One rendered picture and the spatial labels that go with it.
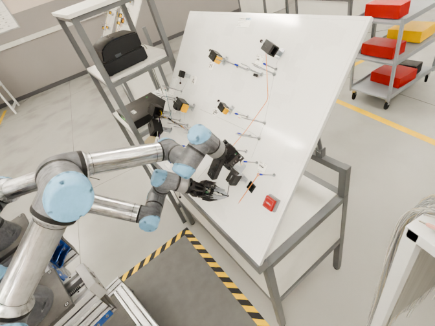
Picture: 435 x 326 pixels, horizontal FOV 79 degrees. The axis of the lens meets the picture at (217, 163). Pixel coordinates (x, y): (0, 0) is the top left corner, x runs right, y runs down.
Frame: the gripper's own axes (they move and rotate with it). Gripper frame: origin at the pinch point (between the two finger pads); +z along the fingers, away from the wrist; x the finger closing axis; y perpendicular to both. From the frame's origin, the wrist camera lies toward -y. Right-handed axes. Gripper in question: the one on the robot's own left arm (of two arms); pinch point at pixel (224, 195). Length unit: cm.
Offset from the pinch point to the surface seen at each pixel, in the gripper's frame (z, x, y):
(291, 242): 34.6, -15.8, 10.2
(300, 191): 46.9, 13.0, -0.6
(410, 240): 4, -13, 79
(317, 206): 50, 5, 10
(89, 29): -165, 431, -586
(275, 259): 27.2, -24.3, 8.8
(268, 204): 9.1, -2.8, 23.0
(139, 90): -30, 165, -268
